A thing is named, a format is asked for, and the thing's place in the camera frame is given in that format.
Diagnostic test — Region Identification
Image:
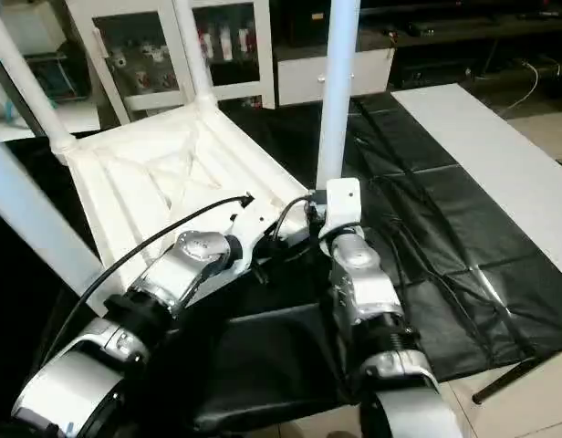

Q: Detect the white plastic table top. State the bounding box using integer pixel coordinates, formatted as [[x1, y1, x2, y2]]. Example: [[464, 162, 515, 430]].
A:
[[51, 99, 323, 320]]

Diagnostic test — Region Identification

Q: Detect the black work mat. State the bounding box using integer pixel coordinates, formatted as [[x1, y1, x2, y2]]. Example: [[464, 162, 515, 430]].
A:
[[0, 91, 562, 434]]

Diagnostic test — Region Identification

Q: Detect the white drawer unit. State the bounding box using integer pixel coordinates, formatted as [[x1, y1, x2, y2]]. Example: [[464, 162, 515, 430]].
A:
[[276, 47, 396, 108]]

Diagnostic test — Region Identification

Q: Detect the white flat board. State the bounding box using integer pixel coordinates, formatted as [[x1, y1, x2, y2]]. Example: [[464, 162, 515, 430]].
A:
[[390, 84, 562, 284]]

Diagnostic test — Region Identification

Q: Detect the white glass door cabinet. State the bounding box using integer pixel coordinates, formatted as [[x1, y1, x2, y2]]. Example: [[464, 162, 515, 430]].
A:
[[67, 0, 277, 126]]

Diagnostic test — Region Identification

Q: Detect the black metal bench leg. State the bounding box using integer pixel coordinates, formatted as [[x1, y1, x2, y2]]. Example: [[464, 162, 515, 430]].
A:
[[473, 358, 546, 406]]

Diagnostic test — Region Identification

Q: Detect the grey metal pole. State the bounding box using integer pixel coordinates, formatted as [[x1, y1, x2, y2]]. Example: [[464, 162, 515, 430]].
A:
[[0, 46, 47, 138]]

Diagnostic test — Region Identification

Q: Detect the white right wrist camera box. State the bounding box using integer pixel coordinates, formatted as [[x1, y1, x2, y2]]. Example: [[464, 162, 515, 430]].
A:
[[323, 178, 364, 240]]

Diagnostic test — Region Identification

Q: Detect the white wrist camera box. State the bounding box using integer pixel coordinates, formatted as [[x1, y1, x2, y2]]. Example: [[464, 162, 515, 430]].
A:
[[323, 178, 364, 240], [228, 196, 296, 270]]

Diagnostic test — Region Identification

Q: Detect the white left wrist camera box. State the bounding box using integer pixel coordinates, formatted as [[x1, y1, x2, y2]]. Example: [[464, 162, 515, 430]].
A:
[[228, 196, 296, 270]]

